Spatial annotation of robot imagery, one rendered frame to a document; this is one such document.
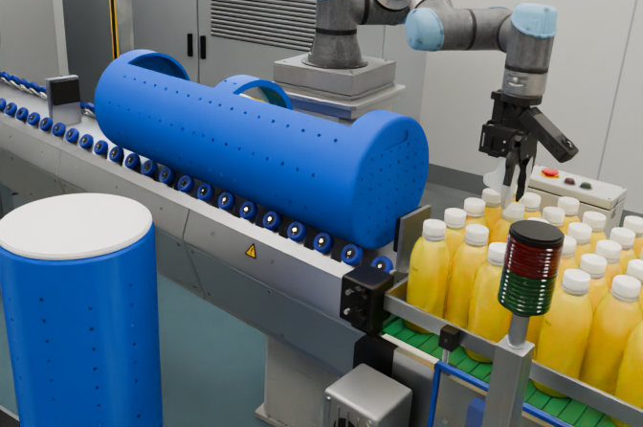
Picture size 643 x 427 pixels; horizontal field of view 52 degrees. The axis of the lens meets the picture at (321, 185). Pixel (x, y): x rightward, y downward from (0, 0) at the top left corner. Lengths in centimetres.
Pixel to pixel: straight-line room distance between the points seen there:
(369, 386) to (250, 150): 56
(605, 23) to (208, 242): 287
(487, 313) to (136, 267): 63
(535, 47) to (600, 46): 282
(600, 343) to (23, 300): 96
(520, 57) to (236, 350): 185
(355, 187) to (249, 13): 221
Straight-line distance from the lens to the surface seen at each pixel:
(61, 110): 231
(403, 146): 136
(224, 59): 353
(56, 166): 216
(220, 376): 260
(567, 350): 112
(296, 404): 229
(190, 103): 159
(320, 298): 141
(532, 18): 120
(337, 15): 184
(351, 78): 176
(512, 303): 84
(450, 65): 427
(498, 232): 131
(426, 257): 118
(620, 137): 408
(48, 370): 135
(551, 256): 81
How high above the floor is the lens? 158
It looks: 21 degrees down
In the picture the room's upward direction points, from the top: 3 degrees clockwise
